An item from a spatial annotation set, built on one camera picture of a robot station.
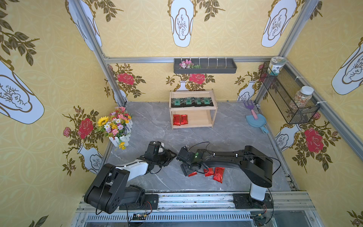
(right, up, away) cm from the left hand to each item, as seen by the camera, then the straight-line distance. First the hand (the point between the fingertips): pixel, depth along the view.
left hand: (171, 155), depth 90 cm
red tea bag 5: (+28, -8, -9) cm, 31 cm away
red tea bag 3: (+13, -9, -8) cm, 18 cm away
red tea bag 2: (+8, +23, +14) cm, 28 cm away
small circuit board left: (-15, -27, -17) cm, 35 cm away
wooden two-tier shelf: (+14, +30, -1) cm, 33 cm away
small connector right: (+46, -25, -20) cm, 56 cm away
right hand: (+11, -5, -2) cm, 13 cm away
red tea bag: (+3, +22, +16) cm, 27 cm away
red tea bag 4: (+23, -7, -8) cm, 26 cm away
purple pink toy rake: (+65, +32, +28) cm, 78 cm away
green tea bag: (+4, +34, +2) cm, 34 cm away
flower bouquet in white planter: (-32, +18, -4) cm, 37 cm away
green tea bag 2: (+11, +35, +2) cm, 37 cm away
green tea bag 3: (+18, +35, +3) cm, 39 cm away
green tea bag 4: (+24, +35, +3) cm, 43 cm away
